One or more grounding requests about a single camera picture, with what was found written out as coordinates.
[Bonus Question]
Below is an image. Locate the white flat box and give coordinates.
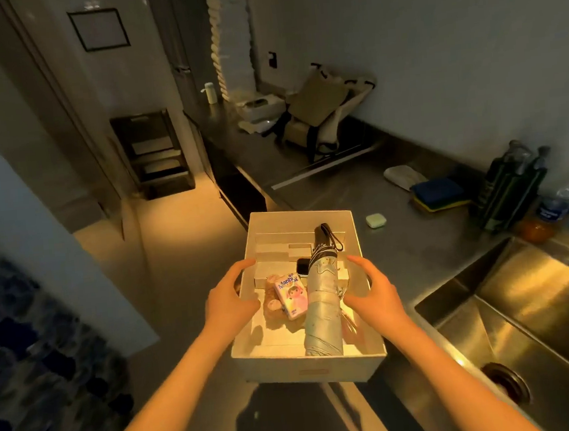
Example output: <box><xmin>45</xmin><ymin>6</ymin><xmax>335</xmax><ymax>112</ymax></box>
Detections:
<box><xmin>234</xmin><ymin>91</ymin><xmax>288</xmax><ymax>124</ymax></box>

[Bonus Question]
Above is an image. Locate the clear bottle with orange liquid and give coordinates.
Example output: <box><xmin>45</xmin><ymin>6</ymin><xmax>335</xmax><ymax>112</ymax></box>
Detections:
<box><xmin>514</xmin><ymin>169</ymin><xmax>569</xmax><ymax>246</ymax></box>

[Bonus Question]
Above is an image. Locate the white striped dish cloth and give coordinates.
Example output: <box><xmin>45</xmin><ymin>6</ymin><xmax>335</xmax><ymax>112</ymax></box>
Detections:
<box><xmin>383</xmin><ymin>162</ymin><xmax>430</xmax><ymax>194</ymax></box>

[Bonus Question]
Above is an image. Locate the black framed wall panel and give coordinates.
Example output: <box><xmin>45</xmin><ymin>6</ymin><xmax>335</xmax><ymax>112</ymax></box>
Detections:
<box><xmin>67</xmin><ymin>6</ymin><xmax>131</xmax><ymax>54</ymax></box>

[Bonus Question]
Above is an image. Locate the grey metal door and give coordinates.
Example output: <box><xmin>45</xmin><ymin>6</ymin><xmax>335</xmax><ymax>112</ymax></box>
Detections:
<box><xmin>0</xmin><ymin>0</ymin><xmax>125</xmax><ymax>238</ymax></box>

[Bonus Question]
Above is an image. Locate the white cardboard storage box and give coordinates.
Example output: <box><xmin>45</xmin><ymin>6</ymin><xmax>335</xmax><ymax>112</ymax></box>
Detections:
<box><xmin>218</xmin><ymin>201</ymin><xmax>390</xmax><ymax>394</ymax></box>

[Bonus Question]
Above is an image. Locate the blue and yellow sponge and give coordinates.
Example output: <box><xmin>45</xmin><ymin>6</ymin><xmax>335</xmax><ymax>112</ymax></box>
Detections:
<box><xmin>409</xmin><ymin>175</ymin><xmax>473</xmax><ymax>215</ymax></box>

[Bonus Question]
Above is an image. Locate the pink printed tissue packet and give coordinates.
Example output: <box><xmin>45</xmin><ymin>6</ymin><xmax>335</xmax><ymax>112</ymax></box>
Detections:
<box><xmin>272</xmin><ymin>272</ymin><xmax>310</xmax><ymax>322</ymax></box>

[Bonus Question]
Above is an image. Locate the person's right forearm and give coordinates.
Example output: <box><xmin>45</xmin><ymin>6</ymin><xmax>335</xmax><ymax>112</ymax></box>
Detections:
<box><xmin>388</xmin><ymin>310</ymin><xmax>542</xmax><ymax>431</ymax></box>

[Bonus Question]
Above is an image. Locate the stack of water bottle packs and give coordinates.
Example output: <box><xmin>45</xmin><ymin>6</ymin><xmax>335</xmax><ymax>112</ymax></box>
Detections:
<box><xmin>0</xmin><ymin>212</ymin><xmax>138</xmax><ymax>431</ymax></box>

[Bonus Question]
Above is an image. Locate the grey folding step stool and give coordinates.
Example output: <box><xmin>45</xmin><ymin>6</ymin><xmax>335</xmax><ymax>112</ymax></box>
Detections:
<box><xmin>109</xmin><ymin>107</ymin><xmax>197</xmax><ymax>204</ymax></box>

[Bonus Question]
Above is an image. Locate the pale blue folding umbrella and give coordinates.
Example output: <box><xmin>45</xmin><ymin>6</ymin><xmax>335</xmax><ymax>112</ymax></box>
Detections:
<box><xmin>293</xmin><ymin>221</ymin><xmax>355</xmax><ymax>360</ymax></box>

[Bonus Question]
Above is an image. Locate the tall steel refrigerator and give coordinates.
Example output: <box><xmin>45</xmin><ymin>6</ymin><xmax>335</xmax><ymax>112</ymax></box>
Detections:
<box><xmin>146</xmin><ymin>0</ymin><xmax>219</xmax><ymax>116</ymax></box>

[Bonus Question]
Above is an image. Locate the white thermos bottle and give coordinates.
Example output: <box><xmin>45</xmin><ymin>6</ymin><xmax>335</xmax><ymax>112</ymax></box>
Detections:
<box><xmin>199</xmin><ymin>81</ymin><xmax>219</xmax><ymax>106</ymax></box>

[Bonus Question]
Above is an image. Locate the person's left hand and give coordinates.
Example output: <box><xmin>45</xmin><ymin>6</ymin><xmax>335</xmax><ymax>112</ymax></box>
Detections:
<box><xmin>198</xmin><ymin>257</ymin><xmax>266</xmax><ymax>347</ymax></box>

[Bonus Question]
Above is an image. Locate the beige backpack with black straps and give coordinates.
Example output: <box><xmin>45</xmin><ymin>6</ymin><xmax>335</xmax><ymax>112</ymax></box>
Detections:
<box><xmin>256</xmin><ymin>58</ymin><xmax>383</xmax><ymax>168</ymax></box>

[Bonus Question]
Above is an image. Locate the person's right hand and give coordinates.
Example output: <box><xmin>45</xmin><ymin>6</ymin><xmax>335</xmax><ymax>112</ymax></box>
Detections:
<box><xmin>338</xmin><ymin>250</ymin><xmax>415</xmax><ymax>348</ymax></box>

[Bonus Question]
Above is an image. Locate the person's left forearm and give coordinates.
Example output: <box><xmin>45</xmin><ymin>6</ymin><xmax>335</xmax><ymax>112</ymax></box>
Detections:
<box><xmin>81</xmin><ymin>326</ymin><xmax>244</xmax><ymax>431</ymax></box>

